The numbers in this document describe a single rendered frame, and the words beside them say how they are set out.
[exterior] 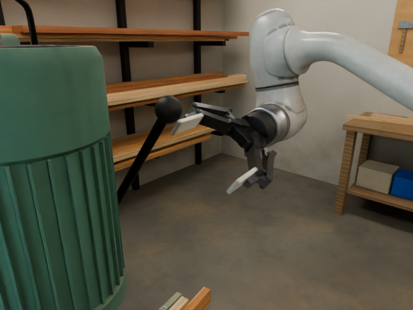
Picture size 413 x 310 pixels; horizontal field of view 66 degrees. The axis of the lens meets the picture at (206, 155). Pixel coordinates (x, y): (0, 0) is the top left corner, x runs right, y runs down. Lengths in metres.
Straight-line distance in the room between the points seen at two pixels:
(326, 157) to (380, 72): 3.13
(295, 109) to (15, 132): 0.58
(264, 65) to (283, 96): 0.08
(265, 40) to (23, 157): 0.56
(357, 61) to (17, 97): 0.55
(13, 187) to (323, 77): 3.44
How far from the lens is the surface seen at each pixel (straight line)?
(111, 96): 2.61
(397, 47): 3.40
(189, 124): 0.55
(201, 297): 0.82
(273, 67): 0.72
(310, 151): 3.81
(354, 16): 3.53
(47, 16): 2.90
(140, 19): 3.36
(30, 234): 0.34
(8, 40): 0.58
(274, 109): 0.69
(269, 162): 0.59
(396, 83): 0.64
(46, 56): 0.30
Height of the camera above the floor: 1.51
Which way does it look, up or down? 20 degrees down
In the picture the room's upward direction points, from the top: straight up
